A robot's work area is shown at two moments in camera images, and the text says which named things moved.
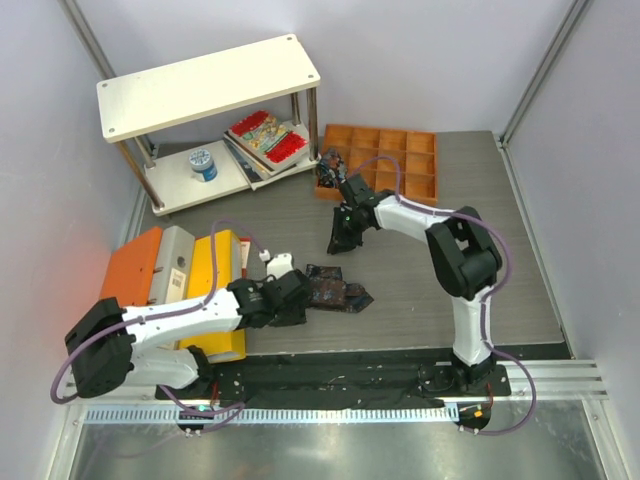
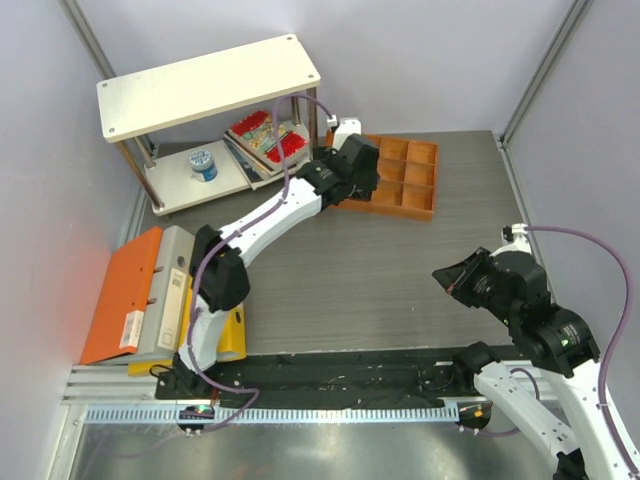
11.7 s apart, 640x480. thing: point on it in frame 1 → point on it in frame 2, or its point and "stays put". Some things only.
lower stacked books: [257, 177] stays put
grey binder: [174, 267] stays put
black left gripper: [296, 315] → [367, 182]
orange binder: [131, 267] stays put
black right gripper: [341, 242] → [454, 279]
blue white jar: [205, 170] stays put
